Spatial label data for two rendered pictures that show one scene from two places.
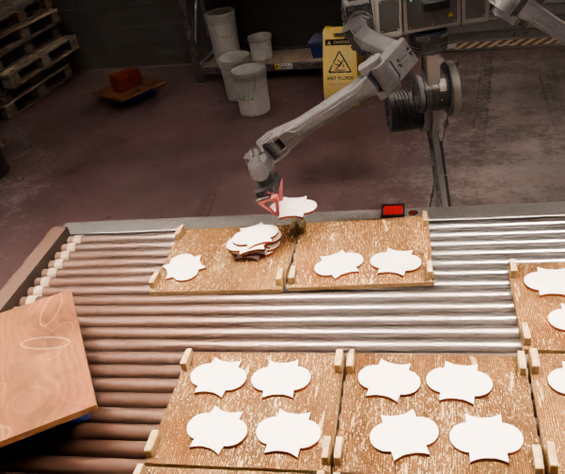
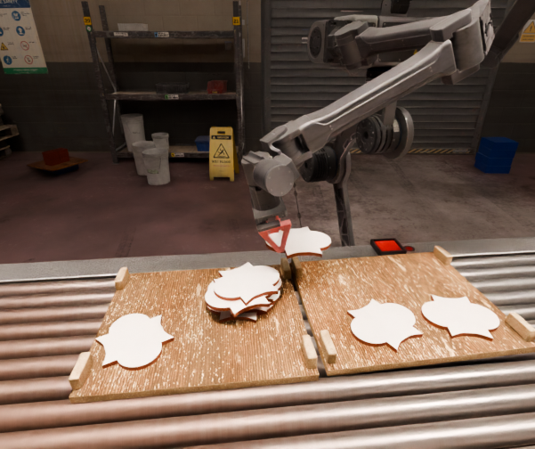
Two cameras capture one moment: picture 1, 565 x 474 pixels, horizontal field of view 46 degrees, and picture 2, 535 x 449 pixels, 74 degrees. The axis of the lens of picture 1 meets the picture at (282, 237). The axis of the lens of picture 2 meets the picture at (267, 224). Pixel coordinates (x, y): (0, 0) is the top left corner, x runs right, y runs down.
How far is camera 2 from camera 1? 137 cm
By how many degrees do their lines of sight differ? 19
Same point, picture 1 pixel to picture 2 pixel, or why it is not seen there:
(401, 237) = (431, 279)
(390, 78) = (479, 47)
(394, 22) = not seen: hidden behind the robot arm
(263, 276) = (276, 351)
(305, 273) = (339, 340)
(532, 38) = not seen: hidden behind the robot
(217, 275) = (196, 351)
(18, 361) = not seen: outside the picture
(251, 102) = (157, 175)
